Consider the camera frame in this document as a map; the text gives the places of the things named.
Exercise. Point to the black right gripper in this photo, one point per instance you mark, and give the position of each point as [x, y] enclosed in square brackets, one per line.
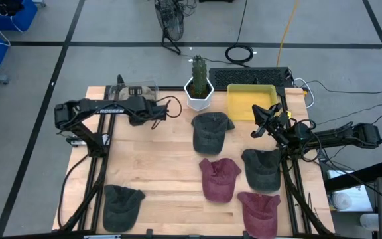
[279, 127]

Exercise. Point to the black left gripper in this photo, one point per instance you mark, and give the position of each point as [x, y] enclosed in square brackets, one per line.
[143, 113]

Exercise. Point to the dark grey baseball cap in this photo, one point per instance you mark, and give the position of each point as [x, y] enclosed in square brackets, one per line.
[262, 172]
[209, 136]

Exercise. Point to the maroon baseball cap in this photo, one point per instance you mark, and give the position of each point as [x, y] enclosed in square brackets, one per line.
[259, 215]
[219, 182]

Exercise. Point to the black baseball cap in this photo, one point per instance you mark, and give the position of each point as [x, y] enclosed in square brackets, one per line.
[121, 209]

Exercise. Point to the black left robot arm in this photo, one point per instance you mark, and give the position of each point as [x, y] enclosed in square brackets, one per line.
[111, 109]

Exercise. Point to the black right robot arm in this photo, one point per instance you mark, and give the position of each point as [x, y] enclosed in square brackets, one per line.
[337, 136]

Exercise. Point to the yellow plastic bin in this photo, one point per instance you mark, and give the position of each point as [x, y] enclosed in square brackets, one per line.
[244, 103]

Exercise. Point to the small yellow tag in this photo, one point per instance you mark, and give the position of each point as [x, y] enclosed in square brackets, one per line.
[289, 115]

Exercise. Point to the white hexagonal plant pot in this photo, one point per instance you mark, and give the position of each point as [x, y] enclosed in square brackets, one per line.
[197, 103]

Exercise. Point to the green cactus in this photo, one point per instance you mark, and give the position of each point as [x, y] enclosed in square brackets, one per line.
[199, 74]

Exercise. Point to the white paper roll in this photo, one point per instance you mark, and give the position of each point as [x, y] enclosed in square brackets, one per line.
[341, 201]
[369, 222]

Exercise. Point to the black aluminium table frame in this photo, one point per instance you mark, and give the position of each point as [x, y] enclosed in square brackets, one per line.
[294, 212]

